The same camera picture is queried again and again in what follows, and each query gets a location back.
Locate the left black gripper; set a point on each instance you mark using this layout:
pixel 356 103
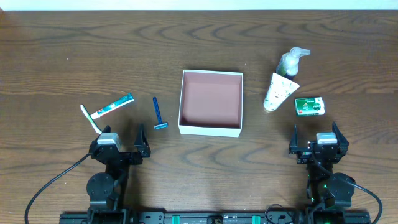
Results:
pixel 123 155

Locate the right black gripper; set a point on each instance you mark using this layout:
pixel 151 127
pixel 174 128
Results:
pixel 318 152

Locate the green Dettol soap bar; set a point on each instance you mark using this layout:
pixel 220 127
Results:
pixel 309 106

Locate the white Pantene tube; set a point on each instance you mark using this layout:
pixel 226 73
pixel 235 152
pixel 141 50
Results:
pixel 280 89

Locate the clear foam pump bottle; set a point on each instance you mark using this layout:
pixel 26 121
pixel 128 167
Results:
pixel 288 66

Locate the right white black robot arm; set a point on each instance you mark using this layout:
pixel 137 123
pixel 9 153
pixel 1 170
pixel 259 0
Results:
pixel 329 192

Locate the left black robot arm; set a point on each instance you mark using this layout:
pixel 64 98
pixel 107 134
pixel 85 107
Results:
pixel 106 189

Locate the green white toothbrush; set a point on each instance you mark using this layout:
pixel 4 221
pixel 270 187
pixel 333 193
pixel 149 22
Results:
pixel 90 119

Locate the green white toothpaste tube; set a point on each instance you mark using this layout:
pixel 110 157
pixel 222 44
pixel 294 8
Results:
pixel 113 106

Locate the blue disposable razor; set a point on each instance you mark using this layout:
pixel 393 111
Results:
pixel 161 124

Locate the white box pink interior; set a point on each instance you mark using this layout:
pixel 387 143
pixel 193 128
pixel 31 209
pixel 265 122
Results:
pixel 211 103

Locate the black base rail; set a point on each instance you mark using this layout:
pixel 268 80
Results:
pixel 272 216

